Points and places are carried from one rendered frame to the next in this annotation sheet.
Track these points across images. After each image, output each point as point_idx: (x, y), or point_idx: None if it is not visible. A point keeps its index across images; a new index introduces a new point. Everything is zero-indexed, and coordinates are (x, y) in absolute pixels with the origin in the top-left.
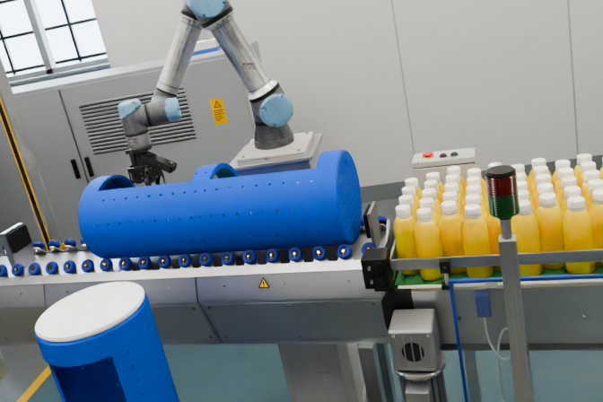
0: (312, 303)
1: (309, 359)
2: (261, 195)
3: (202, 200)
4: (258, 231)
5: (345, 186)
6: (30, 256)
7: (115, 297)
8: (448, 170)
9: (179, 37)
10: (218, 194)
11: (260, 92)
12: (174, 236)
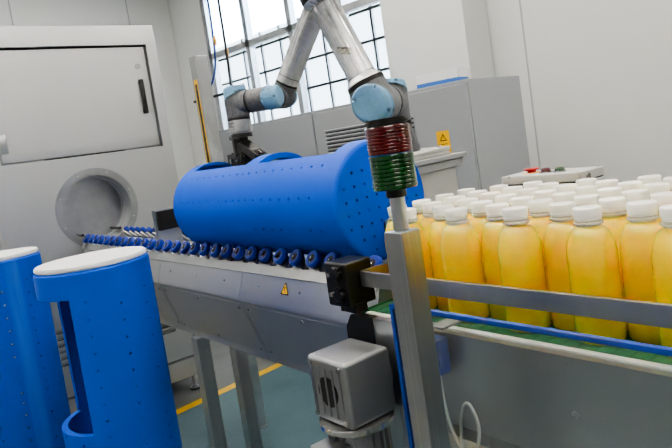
0: (320, 324)
1: (403, 428)
2: (281, 180)
3: (243, 183)
4: (276, 222)
5: (370, 181)
6: (177, 239)
7: (114, 254)
8: (523, 184)
9: (298, 24)
10: (255, 177)
11: (353, 81)
12: (223, 221)
